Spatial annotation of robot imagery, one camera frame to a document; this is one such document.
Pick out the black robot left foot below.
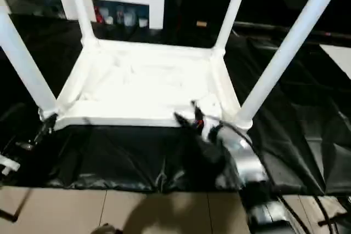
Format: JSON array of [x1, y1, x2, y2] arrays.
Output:
[[90, 224, 119, 234]]

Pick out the black folding stand legs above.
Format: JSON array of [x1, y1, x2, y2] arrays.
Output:
[[0, 190, 31, 222]]

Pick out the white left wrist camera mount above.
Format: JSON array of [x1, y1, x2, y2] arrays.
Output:
[[0, 155, 21, 177]]

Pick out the white flat sheet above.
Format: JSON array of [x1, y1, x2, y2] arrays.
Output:
[[321, 45, 351, 79]]

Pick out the black plastic mat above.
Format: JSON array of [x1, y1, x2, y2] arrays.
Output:
[[0, 15, 351, 196]]

